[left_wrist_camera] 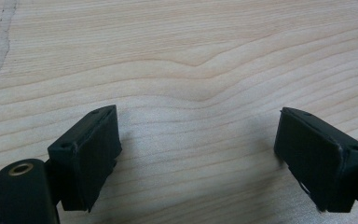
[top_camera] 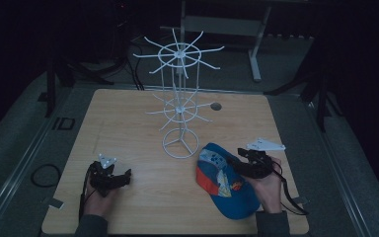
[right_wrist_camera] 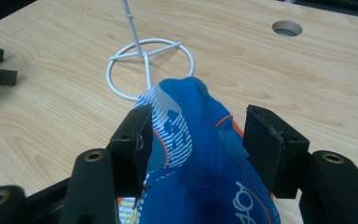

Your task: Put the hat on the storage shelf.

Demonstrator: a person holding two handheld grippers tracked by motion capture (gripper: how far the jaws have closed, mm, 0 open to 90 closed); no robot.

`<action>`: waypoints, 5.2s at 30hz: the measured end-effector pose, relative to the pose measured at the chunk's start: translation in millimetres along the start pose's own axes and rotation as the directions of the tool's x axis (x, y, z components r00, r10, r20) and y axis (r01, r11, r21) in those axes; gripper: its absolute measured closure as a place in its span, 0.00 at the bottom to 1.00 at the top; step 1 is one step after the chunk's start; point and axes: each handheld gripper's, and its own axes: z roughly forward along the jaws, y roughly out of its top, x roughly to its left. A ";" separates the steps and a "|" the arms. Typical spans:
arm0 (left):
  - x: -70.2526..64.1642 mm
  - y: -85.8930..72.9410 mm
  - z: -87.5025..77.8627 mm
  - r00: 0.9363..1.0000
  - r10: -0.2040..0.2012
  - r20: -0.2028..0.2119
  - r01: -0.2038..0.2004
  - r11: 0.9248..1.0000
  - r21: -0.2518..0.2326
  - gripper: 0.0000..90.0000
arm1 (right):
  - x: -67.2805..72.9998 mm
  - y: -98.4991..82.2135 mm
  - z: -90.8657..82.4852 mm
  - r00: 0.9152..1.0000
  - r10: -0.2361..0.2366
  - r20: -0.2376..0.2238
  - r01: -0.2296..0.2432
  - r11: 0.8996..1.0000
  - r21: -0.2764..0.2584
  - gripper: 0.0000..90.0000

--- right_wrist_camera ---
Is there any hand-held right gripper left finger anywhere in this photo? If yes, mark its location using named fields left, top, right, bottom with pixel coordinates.
left=106, top=104, right=155, bottom=200

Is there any blue patterned sports garment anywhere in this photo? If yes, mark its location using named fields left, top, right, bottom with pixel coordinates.
left=117, top=76, right=282, bottom=224

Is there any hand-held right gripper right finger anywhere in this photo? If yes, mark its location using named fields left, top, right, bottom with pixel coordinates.
left=242, top=105, right=310, bottom=200

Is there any white wire stand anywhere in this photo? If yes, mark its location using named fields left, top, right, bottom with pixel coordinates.
left=105, top=0, right=196, bottom=103

